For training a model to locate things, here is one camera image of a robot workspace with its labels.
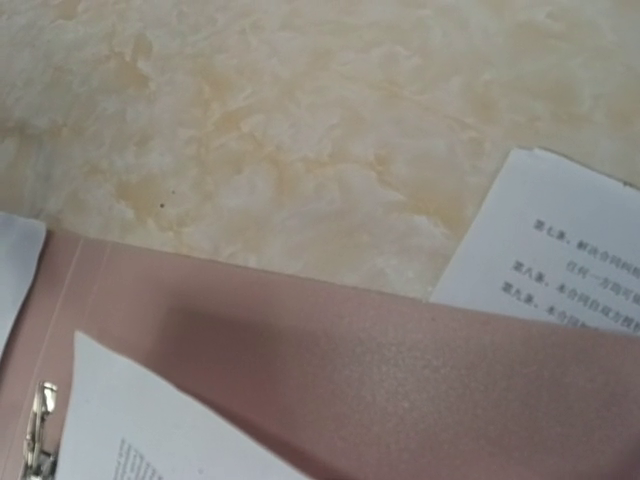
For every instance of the white printed sheet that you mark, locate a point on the white printed sheet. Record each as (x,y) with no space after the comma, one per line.
(553,241)
(22,240)

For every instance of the metal folder clip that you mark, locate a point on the metal folder clip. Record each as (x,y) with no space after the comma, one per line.
(38,462)

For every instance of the pink-brown file folder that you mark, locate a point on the pink-brown file folder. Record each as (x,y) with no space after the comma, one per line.
(342,382)

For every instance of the white sheet dense English text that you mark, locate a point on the white sheet dense English text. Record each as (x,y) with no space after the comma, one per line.
(137,411)

